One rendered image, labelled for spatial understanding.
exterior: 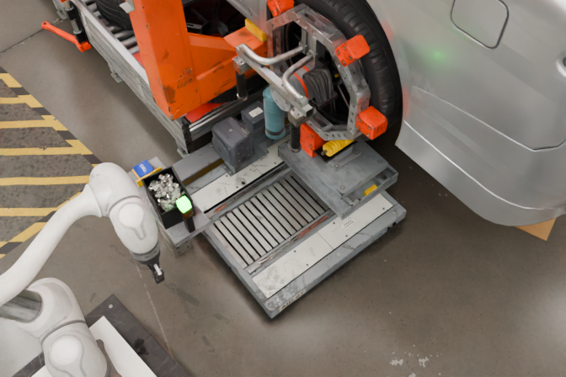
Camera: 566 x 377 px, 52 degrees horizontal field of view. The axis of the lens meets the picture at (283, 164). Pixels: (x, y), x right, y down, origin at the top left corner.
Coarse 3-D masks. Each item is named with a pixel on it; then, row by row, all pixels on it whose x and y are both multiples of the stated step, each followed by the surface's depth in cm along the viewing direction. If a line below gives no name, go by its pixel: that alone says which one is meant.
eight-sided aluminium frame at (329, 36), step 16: (288, 16) 213; (304, 16) 208; (320, 16) 208; (272, 32) 231; (320, 32) 202; (336, 32) 202; (272, 48) 237; (336, 64) 204; (352, 64) 204; (352, 80) 203; (352, 96) 206; (368, 96) 208; (352, 112) 213; (320, 128) 242; (336, 128) 238; (352, 128) 218
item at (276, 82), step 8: (240, 56) 220; (248, 56) 216; (248, 64) 217; (256, 64) 213; (264, 72) 211; (272, 72) 211; (272, 80) 208; (280, 80) 208; (280, 88) 206; (288, 96) 204; (296, 104) 202; (304, 112) 200
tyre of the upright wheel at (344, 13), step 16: (304, 0) 215; (320, 0) 207; (336, 0) 203; (352, 0) 204; (336, 16) 204; (352, 16) 200; (368, 16) 202; (352, 32) 201; (368, 32) 200; (384, 32) 203; (384, 48) 202; (288, 64) 252; (368, 64) 203; (384, 64) 202; (368, 80) 208; (384, 80) 204; (384, 96) 207; (400, 96) 212; (320, 112) 251; (384, 112) 212; (400, 112) 220
